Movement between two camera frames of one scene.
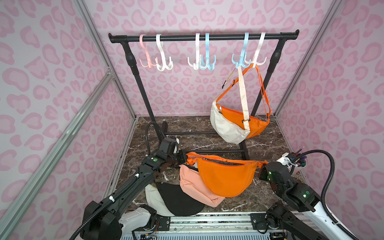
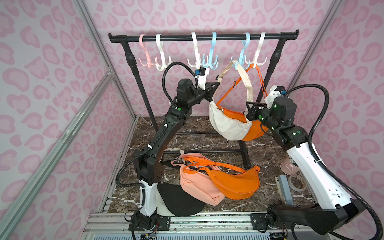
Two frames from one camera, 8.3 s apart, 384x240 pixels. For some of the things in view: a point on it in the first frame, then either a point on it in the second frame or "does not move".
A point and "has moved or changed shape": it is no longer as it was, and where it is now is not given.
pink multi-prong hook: (141, 39) does not move
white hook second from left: (164, 66) does not move
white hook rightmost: (255, 62) does not move
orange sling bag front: (225, 177) has moved or changed shape
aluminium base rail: (210, 226) does not move
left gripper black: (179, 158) to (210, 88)
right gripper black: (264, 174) to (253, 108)
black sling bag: (180, 203) does not move
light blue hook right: (241, 62) does not move
